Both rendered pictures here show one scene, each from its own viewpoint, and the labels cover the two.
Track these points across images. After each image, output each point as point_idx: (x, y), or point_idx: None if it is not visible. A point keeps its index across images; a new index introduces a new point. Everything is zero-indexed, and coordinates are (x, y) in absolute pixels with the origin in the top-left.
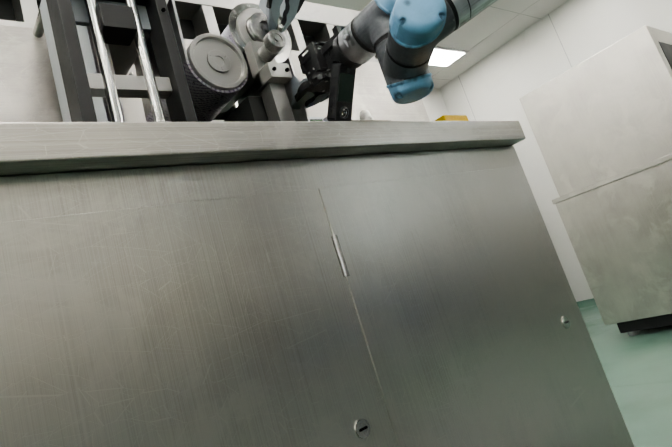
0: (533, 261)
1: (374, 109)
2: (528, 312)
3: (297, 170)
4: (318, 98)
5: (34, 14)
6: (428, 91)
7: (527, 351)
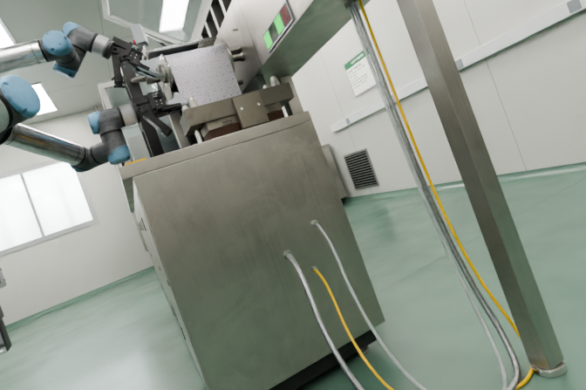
0: (155, 247)
1: None
2: (162, 268)
3: (134, 196)
4: (176, 108)
5: None
6: (115, 162)
7: (166, 281)
